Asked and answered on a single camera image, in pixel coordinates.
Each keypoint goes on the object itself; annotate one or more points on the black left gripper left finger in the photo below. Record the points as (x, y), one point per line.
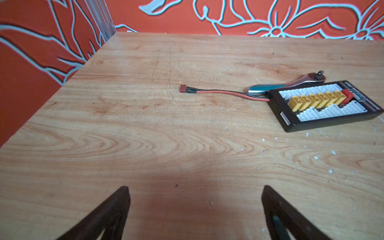
(106, 221)

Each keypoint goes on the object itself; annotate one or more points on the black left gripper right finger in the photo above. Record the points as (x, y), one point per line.
(284, 221)

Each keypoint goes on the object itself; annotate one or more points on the black charging board yellow connectors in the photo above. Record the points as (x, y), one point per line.
(330, 104)

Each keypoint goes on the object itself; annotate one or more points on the chrome ratchet wrench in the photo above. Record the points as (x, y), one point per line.
(310, 78)

